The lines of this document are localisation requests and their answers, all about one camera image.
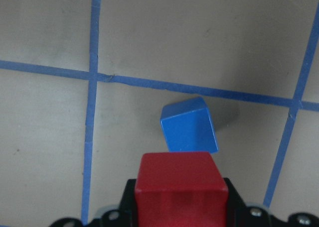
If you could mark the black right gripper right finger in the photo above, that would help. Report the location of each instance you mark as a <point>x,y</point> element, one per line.
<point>235,207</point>

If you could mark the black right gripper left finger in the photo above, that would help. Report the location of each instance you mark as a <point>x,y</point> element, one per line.
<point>128,206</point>

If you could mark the red wooden block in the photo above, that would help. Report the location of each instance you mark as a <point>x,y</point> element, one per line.
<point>180,189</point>

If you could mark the blue wooden block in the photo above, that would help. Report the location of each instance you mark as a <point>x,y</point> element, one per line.
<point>187,126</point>

